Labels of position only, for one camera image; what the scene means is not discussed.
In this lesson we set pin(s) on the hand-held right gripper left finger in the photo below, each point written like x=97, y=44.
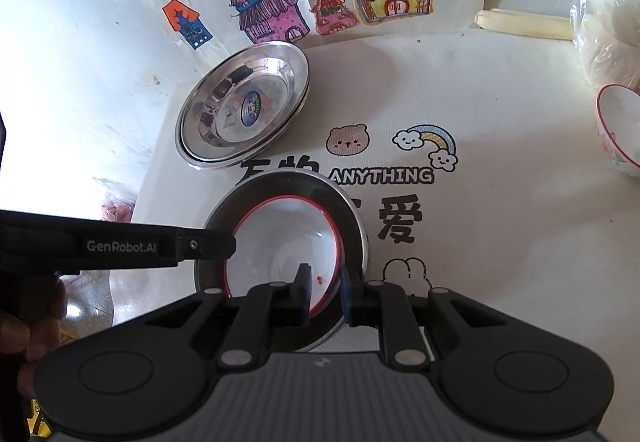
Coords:
x=303, y=294

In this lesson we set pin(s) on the white plastic bag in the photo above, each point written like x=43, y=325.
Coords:
x=610, y=21

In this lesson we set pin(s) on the cream stick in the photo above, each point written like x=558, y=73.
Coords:
x=525, y=24

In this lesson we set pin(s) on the white bowl with red rim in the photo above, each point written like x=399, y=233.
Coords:
x=285, y=237
x=620, y=121

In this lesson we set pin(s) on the person's left hand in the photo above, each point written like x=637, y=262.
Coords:
x=35, y=327

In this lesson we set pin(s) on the steel plate with blue label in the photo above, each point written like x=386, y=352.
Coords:
x=240, y=96

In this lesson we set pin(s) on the white printed tablecloth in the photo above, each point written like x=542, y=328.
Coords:
x=500, y=247

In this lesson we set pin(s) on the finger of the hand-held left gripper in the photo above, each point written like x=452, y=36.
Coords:
x=207, y=244

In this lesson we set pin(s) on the yellow object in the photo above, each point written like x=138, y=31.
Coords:
x=40, y=417

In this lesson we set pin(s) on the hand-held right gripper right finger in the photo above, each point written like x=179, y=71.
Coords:
x=350, y=299

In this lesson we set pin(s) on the pink bag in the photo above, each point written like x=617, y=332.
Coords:
x=117, y=207

